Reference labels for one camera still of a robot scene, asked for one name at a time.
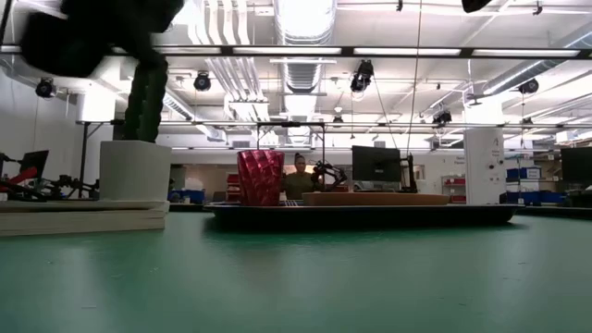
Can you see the red faceted cup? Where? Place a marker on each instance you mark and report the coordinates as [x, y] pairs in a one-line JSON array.
[[260, 178]]

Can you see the black background robot arm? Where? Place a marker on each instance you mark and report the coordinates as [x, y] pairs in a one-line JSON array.
[[330, 173]]

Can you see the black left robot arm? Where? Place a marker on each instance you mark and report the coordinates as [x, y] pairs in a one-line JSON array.
[[152, 11]]

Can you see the dark green plastic tray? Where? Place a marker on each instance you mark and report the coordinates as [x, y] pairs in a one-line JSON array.
[[361, 216]]

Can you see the black ceiling spotlight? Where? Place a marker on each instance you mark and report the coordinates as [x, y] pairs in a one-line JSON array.
[[361, 76], [528, 86], [45, 88], [202, 82]]

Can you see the green cactus plant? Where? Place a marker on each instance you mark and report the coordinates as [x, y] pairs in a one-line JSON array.
[[148, 106]]

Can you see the black laptop screen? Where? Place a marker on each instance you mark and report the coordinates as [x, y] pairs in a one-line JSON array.
[[34, 163]]

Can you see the black overhead beam with lights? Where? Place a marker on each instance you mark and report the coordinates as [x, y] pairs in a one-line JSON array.
[[347, 51]]

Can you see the white hexagonal plant pot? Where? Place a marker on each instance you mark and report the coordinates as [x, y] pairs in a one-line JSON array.
[[135, 171]]

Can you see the white pillar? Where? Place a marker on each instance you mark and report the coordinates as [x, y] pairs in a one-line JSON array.
[[484, 166]]

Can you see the black paperback book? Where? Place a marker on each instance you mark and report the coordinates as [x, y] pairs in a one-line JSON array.
[[83, 217]]

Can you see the blue storage bins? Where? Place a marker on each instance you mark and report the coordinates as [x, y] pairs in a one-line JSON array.
[[527, 185]]

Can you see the black computer monitor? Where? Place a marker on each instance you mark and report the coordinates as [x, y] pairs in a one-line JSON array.
[[577, 164], [375, 164]]

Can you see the person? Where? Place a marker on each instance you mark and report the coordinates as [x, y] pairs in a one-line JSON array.
[[299, 182]]

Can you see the green table mat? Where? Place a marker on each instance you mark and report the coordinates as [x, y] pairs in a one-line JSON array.
[[296, 277]]

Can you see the silver ceiling air duct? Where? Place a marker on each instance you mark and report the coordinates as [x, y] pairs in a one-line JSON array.
[[303, 41]]

